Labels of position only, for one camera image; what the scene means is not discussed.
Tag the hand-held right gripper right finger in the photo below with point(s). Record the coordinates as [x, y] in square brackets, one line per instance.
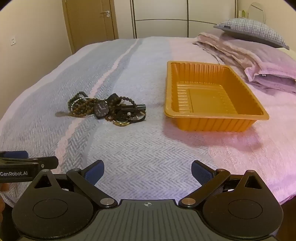
[201, 173]

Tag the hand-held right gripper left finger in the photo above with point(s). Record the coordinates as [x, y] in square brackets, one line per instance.
[94, 173]

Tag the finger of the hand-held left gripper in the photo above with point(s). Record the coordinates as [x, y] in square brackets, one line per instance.
[48, 162]
[16, 154]

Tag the gold wrist watch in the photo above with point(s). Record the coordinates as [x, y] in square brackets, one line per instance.
[120, 121]

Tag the black wrist watch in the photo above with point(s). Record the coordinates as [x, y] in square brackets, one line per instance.
[101, 109]

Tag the orange plastic tray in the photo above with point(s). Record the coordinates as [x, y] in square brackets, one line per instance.
[208, 97]

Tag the black hair clip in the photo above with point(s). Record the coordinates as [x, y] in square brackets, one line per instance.
[136, 106]

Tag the person's left hand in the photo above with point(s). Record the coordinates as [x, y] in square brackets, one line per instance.
[2, 187]

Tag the mauve folded blanket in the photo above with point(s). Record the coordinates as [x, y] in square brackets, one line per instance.
[219, 46]

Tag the lilac folded duvet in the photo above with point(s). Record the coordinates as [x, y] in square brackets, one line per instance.
[272, 62]

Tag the wooden door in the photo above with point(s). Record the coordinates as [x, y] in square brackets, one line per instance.
[87, 20]

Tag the grey checked pillow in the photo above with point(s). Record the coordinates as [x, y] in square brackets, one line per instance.
[249, 30]

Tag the white wardrobe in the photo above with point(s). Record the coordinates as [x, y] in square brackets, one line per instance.
[161, 14]

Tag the round mirror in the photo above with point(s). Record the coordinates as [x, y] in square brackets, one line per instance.
[256, 11]

